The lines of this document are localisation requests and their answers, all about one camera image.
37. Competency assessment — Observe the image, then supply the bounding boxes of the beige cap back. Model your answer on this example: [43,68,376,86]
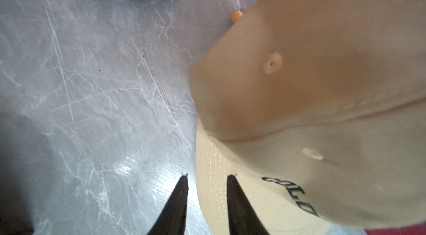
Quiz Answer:
[190,0,426,141]

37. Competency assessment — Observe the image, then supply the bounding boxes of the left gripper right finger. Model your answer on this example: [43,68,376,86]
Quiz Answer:
[226,175,269,235]

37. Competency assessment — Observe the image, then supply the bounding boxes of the beige cap centre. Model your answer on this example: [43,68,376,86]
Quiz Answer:
[196,103,426,235]

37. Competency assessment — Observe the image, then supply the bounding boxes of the maroon cap front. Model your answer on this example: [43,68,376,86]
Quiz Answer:
[365,223,426,235]

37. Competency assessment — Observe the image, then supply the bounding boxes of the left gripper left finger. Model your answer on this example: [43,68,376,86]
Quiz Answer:
[148,175,189,235]

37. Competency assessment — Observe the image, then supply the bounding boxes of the beige cap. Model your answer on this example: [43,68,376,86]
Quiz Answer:
[190,0,426,141]
[196,103,426,235]

